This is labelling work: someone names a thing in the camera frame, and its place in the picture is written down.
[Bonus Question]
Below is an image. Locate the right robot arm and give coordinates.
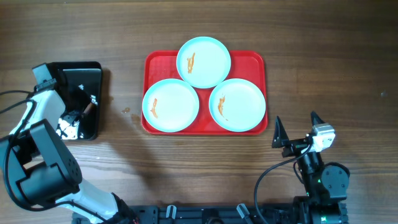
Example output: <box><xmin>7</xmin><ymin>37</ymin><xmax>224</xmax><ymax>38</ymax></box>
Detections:
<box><xmin>272</xmin><ymin>111</ymin><xmax>350</xmax><ymax>223</ymax></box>

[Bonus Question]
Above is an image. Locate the light blue plate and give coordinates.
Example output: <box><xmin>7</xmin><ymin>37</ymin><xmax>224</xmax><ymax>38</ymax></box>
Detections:
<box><xmin>142</xmin><ymin>78</ymin><xmax>200</xmax><ymax>133</ymax></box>
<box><xmin>208</xmin><ymin>78</ymin><xmax>266</xmax><ymax>133</ymax></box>
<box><xmin>176</xmin><ymin>36</ymin><xmax>231</xmax><ymax>89</ymax></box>

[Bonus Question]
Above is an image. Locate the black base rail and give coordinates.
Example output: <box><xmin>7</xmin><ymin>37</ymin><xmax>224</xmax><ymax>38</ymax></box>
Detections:
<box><xmin>72</xmin><ymin>203</ymin><xmax>348</xmax><ymax>224</ymax></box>

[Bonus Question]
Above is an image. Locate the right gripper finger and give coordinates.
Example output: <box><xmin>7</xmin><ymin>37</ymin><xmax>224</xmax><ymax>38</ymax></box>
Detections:
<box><xmin>272</xmin><ymin>116</ymin><xmax>290</xmax><ymax>148</ymax></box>
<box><xmin>310</xmin><ymin>111</ymin><xmax>325</xmax><ymax>126</ymax></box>

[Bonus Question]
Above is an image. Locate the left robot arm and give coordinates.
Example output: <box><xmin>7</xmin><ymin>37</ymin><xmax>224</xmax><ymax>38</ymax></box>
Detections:
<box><xmin>1</xmin><ymin>62</ymin><xmax>139</xmax><ymax>223</ymax></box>

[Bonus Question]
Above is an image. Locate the orange green sponge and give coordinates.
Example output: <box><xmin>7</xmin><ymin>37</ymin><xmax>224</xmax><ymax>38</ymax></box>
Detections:
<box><xmin>82</xmin><ymin>103</ymin><xmax>96</xmax><ymax>115</ymax></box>

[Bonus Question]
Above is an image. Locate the red plastic tray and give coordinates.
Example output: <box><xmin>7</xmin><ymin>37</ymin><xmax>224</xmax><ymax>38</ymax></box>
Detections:
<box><xmin>143</xmin><ymin>50</ymin><xmax>268</xmax><ymax>136</ymax></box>

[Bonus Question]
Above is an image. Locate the black water basin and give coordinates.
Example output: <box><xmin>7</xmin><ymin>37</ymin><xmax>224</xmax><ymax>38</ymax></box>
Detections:
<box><xmin>56</xmin><ymin>62</ymin><xmax>103</xmax><ymax>140</ymax></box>

